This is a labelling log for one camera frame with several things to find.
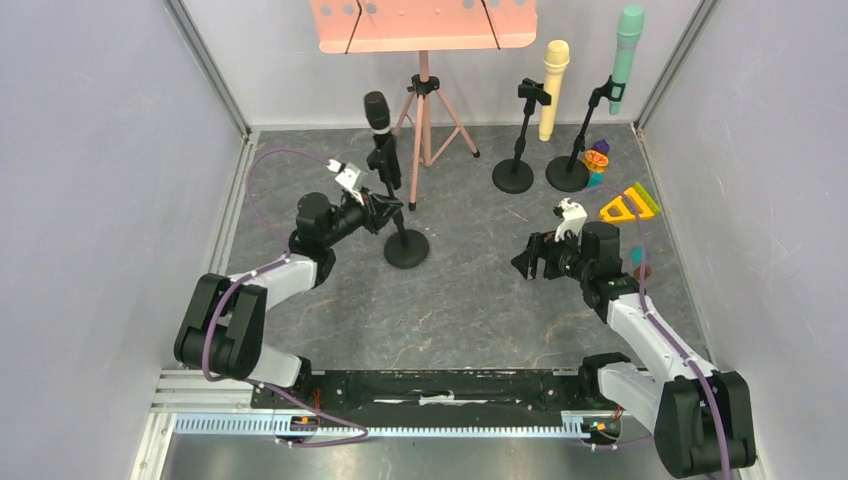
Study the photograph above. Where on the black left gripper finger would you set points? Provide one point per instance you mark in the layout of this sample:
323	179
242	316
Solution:
387	205
387	224

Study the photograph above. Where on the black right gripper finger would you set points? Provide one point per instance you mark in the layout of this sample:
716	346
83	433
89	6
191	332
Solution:
526	262
550	254

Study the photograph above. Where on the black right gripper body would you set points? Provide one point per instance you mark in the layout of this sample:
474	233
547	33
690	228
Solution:
571	264

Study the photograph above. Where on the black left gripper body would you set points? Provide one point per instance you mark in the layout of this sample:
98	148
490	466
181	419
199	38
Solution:
356	216

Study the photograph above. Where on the black microphone desk stand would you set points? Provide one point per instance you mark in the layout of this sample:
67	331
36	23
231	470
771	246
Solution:
406	248

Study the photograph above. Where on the black microphone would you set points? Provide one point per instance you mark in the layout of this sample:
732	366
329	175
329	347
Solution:
377	114

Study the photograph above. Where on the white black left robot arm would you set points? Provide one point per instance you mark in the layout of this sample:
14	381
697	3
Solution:
223	327

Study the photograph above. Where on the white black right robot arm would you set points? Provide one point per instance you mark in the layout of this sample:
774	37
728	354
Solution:
700	418

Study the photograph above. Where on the black right microphone stand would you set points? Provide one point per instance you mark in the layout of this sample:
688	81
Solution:
567	173

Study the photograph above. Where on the black middle microphone stand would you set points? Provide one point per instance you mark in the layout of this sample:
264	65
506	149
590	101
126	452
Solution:
515	176

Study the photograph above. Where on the pink tripod music stand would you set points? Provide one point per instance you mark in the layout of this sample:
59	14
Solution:
389	26

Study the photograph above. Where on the yellow microphone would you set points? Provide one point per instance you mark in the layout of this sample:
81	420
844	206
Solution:
556	60

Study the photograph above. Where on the green microphone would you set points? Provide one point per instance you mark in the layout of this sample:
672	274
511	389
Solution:
628	33

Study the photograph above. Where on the small teal cube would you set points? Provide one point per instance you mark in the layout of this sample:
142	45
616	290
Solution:
637	255

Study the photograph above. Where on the teal toy block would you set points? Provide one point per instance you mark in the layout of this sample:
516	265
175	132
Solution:
595	181

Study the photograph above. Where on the brown round toy piece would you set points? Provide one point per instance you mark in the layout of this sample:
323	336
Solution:
643	271

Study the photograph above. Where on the yellow triangular toy block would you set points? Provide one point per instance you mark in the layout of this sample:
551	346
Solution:
635	203

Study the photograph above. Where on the purple toy block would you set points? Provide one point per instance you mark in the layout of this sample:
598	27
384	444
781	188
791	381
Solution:
602	147

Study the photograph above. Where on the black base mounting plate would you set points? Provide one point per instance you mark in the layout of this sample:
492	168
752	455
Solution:
453	398

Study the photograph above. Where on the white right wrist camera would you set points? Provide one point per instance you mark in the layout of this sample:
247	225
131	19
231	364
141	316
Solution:
573	218

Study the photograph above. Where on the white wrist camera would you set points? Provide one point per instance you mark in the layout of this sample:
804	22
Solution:
573	218
349	177

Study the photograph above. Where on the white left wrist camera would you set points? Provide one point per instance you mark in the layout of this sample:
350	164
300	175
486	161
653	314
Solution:
349	177

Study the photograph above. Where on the white slotted cable duct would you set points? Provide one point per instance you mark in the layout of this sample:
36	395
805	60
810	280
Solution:
286	426

